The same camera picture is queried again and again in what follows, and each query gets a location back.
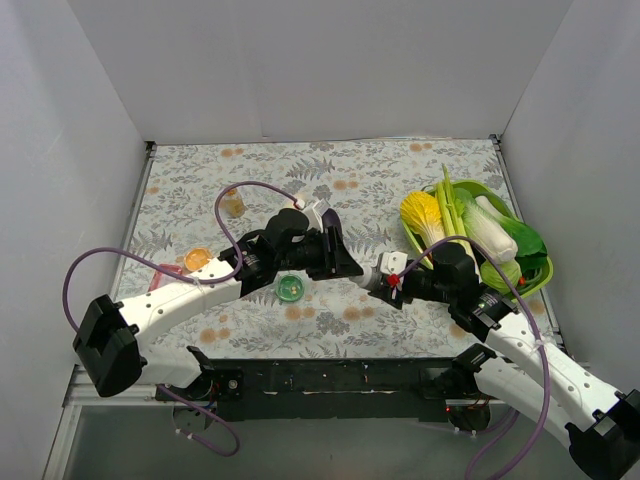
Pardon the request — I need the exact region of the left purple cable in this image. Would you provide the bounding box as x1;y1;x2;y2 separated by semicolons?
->
61;180;309;457

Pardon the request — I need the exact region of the green celery stalk toy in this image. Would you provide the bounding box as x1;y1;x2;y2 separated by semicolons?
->
433;163;476;246

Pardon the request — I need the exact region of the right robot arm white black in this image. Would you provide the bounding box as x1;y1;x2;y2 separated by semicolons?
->
358;242;639;479

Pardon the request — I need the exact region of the floral patterned table mat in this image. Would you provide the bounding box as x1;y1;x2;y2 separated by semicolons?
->
114;139;509;359

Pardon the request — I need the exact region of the purple eggplant toy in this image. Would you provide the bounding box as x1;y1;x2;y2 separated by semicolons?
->
322;208;342;236

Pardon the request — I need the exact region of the white vitamin B bottle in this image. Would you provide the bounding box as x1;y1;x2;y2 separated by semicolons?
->
352;267;386;291

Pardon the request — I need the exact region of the green leafy vegetable toy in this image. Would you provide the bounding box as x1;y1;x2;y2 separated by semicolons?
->
498;216;548;273

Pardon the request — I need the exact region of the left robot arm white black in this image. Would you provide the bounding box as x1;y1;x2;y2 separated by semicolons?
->
73;208;363;400

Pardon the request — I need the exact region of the pink rectangular pill box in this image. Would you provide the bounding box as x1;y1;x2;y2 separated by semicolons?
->
148;264;183;292

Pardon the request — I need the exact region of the purple cable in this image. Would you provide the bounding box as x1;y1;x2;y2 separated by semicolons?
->
387;237;554;480
61;180;309;457

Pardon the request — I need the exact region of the yellow napa cabbage toy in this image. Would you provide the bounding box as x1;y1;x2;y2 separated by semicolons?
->
400;191;445;247

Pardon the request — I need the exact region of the aluminium frame rail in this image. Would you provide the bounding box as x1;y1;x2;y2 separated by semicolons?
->
42;364;166;480

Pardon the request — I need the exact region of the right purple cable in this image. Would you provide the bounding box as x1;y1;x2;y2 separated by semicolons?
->
387;237;554;480

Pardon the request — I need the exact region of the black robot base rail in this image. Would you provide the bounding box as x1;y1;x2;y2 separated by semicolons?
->
155;358;498;430

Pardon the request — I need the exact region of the green round pill container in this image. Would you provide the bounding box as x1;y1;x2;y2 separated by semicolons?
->
275;274;305;303

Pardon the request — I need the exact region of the green plastic basket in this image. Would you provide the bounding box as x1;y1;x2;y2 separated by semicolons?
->
402;180;553;297

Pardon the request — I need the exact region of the orange round pill container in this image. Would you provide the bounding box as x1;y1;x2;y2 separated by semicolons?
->
183;247;213;272

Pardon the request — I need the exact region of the round green cabbage toy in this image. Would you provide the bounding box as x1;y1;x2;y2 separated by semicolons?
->
480;260;522;294

